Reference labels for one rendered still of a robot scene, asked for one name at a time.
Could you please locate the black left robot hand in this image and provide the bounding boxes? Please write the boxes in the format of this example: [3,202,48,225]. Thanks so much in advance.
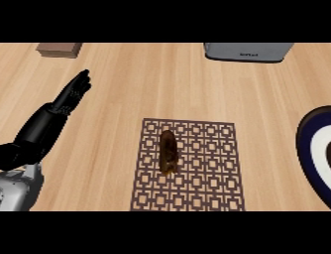
[0,68,92,173]

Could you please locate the brown oblong lemon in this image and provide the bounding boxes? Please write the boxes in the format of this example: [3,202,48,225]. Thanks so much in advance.
[158,129,181,176]

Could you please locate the brown patterned placemat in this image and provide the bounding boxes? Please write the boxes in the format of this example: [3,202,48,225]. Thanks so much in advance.
[129,117,247,212]

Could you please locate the navy and white plate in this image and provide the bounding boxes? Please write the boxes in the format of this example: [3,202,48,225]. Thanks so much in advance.
[294,105,331,212]

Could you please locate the brown wooden block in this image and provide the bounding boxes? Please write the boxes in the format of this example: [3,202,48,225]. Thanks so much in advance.
[36,43,83,60]

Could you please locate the grey appliance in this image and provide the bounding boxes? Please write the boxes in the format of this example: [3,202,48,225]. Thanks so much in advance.
[203,43,296,64]

